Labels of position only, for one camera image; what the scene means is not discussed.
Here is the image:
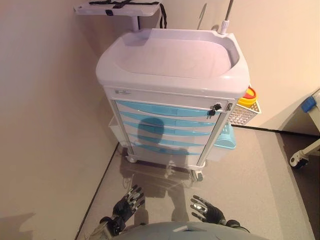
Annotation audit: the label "white translucent side bin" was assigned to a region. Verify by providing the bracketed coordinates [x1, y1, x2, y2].
[107, 116, 126, 145]

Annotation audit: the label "white side shelf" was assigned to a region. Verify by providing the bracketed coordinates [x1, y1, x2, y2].
[73, 0, 161, 32]

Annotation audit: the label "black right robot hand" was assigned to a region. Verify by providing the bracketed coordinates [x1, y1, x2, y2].
[189, 195, 227, 225]

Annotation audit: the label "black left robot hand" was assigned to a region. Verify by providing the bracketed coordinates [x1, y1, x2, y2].
[112, 184, 145, 223]

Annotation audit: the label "white medical cart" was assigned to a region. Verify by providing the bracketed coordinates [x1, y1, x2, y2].
[96, 28, 252, 180]

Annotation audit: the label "white perforated basket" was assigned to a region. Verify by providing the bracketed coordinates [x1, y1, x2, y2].
[228, 101, 262, 126]

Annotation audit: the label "white bed caster wheel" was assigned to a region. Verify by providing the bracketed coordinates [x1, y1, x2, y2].
[289, 152, 308, 169]

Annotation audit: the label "metal IV pole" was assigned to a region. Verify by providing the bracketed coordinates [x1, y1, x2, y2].
[218, 0, 235, 35]

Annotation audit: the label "black cart keys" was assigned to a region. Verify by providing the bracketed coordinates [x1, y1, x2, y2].
[208, 103, 223, 116]

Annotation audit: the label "grey robot torso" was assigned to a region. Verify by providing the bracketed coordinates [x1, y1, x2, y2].
[117, 221, 261, 240]

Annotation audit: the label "blue-lid waste bin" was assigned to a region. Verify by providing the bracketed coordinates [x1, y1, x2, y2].
[207, 123, 237, 162]

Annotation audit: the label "blue white cart drawer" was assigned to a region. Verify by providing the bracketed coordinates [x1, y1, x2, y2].
[127, 133, 209, 147]
[119, 111, 217, 127]
[115, 99, 223, 118]
[124, 122, 213, 137]
[131, 143, 205, 157]

